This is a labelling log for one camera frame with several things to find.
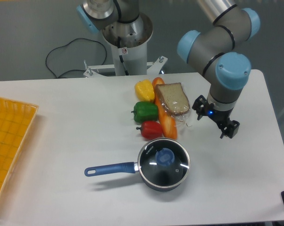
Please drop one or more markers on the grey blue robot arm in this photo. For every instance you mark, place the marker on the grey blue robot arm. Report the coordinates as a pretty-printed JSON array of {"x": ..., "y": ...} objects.
[{"x": 212, "y": 55}]

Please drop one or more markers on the orange baguette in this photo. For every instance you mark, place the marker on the orange baguette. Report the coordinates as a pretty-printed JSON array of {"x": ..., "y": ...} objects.
[{"x": 166, "y": 121}]

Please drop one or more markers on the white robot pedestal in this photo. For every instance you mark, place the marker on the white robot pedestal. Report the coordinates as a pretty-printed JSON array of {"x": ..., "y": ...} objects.
[{"x": 128, "y": 42}]

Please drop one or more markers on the bagged brown bread slice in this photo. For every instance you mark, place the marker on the bagged brown bread slice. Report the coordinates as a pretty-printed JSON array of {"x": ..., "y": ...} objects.
[{"x": 174, "y": 101}]

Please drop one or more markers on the yellow bell pepper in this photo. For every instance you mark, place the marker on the yellow bell pepper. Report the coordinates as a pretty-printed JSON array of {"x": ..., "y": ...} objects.
[{"x": 144, "y": 91}]

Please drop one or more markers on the red bell pepper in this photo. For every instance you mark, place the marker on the red bell pepper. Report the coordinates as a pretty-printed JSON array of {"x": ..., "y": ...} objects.
[{"x": 150, "y": 130}]

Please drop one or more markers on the glass lid blue knob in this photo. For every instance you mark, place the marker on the glass lid blue knob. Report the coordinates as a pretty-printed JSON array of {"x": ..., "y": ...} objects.
[{"x": 163, "y": 162}]

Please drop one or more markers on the yellow plastic basket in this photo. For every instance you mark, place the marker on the yellow plastic basket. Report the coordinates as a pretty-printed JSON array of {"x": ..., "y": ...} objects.
[{"x": 16, "y": 118}]

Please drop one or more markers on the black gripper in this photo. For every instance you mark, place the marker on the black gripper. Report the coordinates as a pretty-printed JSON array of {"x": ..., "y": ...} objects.
[{"x": 228, "y": 127}]

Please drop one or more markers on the green bell pepper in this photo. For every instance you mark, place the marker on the green bell pepper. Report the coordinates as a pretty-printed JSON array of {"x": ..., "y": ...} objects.
[{"x": 145, "y": 111}]

